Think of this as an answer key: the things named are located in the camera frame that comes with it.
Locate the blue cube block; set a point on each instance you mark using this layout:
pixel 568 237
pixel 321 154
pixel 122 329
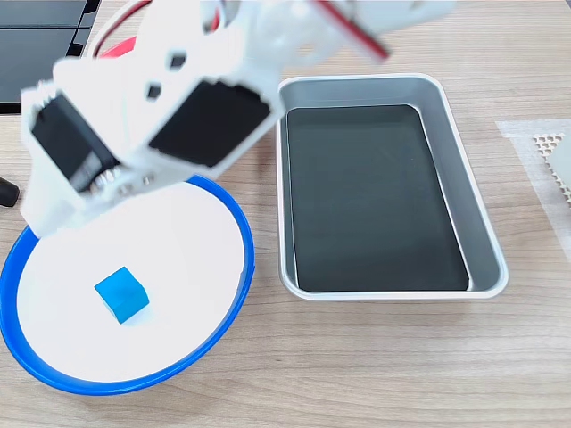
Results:
pixel 122 296

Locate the white dish blue rim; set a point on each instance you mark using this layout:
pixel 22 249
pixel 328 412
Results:
pixel 178 276

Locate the white dish red rim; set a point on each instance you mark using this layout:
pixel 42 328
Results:
pixel 120 47

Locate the black tray liner mat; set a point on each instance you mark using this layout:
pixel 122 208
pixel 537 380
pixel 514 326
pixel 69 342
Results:
pixel 366 200

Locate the silver metal tray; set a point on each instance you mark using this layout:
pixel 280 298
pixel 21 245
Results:
pixel 473 223

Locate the small black rounded object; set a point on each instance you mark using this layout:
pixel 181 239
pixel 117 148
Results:
pixel 8 192

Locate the black panel device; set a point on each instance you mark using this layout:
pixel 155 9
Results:
pixel 27 49

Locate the translucent sheet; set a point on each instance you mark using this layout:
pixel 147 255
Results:
pixel 535 187

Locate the white perforated pad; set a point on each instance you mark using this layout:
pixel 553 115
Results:
pixel 557 165

